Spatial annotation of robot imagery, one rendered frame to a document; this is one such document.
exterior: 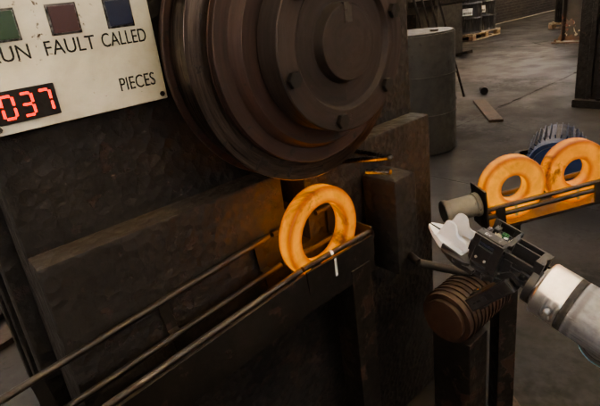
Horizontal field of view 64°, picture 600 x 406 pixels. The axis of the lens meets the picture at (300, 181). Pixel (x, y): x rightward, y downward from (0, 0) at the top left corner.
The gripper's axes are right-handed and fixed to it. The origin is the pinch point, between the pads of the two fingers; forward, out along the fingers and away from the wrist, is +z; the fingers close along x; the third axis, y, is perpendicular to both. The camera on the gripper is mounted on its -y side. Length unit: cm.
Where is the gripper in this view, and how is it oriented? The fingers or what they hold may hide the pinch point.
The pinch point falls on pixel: (434, 230)
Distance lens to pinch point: 94.5
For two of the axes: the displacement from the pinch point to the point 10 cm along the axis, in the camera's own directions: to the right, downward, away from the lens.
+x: -7.5, 3.1, -5.8
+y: 0.8, -8.3, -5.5
